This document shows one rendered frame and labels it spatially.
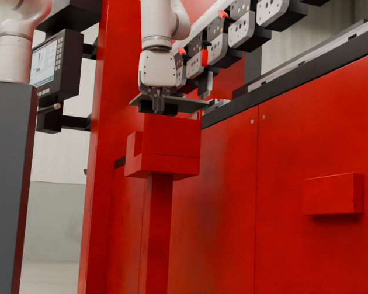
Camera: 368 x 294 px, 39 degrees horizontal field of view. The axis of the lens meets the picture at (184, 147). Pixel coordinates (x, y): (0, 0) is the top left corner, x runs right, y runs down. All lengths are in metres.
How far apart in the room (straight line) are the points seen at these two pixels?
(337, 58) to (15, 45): 1.27
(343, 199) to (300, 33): 9.57
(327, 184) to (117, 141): 1.92
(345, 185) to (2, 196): 1.24
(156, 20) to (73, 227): 7.78
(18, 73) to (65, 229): 7.23
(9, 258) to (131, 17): 1.63
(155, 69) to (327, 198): 0.65
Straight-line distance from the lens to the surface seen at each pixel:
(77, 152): 9.16
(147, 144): 1.34
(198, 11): 2.15
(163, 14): 1.46
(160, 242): 1.40
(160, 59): 1.43
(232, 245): 1.36
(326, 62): 1.07
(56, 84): 2.93
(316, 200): 1.01
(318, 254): 1.04
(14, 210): 1.85
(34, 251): 9.14
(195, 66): 2.06
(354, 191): 0.93
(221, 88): 3.05
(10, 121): 1.89
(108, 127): 2.78
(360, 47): 1.00
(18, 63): 1.98
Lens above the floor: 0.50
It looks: 10 degrees up
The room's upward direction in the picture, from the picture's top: 3 degrees clockwise
